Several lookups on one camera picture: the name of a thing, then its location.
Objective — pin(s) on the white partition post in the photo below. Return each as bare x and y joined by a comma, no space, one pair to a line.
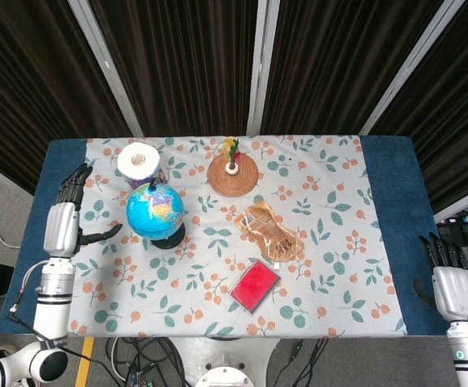
411,60
464,206
105,60
262,60

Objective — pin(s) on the floral fruit print tablecloth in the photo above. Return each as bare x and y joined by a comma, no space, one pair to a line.
177,282

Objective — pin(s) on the tan plastic spout pouch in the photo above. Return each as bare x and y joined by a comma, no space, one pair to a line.
270,234

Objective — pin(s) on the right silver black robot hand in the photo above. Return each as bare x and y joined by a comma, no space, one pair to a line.
458,290

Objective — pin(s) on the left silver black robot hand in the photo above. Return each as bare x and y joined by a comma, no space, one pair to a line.
60,230

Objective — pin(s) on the round woven rattan coaster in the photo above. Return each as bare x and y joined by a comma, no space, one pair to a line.
222,183

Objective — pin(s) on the blue world globe black stand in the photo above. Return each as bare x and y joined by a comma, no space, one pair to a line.
153,213

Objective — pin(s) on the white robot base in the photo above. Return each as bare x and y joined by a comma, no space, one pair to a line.
226,354

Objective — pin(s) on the small flower vase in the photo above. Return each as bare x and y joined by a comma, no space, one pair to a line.
231,167

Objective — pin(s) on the power strip with lights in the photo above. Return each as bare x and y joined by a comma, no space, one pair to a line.
466,225

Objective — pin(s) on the blue table cover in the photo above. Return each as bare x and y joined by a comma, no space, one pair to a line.
395,181

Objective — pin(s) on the white paper towel roll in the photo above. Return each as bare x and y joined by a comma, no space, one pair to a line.
137,159

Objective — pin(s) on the red flat rectangular box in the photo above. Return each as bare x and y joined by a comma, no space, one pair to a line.
254,286

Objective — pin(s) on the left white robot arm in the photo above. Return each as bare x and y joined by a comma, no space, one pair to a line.
52,306

